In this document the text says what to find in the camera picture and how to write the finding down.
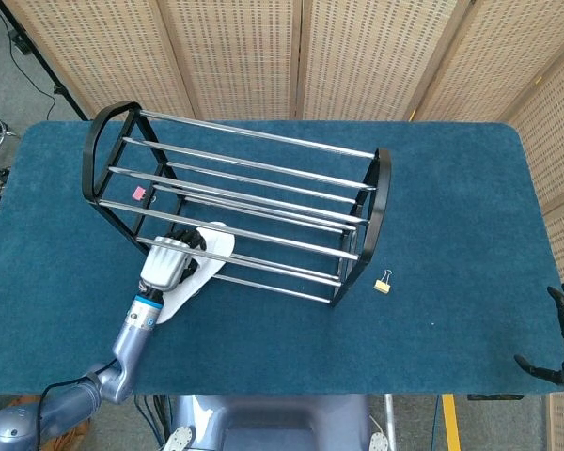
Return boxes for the black shoe rack chrome bars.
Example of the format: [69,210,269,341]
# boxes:
[82,100,394,309]

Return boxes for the left black-fingered robot hand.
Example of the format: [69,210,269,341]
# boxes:
[138,227,209,292]

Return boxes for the black cable bundle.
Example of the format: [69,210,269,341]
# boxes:
[133,394,171,448]

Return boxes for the woven wooden folding screen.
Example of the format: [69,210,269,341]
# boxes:
[2,0,564,451]

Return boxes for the silver metal leg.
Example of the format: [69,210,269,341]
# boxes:
[382,394,400,451]

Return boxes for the yellow binder clip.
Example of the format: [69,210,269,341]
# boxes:
[373,269,393,296]

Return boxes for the white slipper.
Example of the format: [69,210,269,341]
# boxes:
[154,221,237,326]

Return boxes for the blue-grey robot torso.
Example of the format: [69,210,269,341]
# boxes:
[173,394,372,451]

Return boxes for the blue carpet table mat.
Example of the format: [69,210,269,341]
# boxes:
[0,119,564,397]

